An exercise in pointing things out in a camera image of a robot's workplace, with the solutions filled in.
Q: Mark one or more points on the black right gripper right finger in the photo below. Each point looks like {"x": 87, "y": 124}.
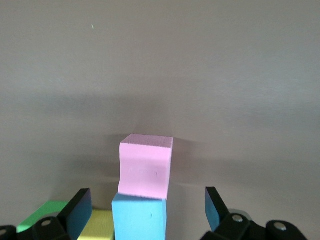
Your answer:
{"x": 216, "y": 212}

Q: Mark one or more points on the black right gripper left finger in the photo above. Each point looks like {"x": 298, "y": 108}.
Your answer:
{"x": 75, "y": 215}

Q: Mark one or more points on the yellow foam cube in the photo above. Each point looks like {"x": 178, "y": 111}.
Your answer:
{"x": 98, "y": 225}

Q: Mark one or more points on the green foam cube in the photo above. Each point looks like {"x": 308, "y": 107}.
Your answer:
{"x": 42, "y": 212}

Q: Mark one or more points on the blue foam cube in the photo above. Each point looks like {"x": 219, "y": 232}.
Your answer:
{"x": 138, "y": 217}

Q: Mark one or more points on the pink foam cube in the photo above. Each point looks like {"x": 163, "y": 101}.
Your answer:
{"x": 145, "y": 167}

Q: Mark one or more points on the brown table cover sheet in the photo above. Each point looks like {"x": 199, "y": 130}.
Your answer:
{"x": 160, "y": 62}

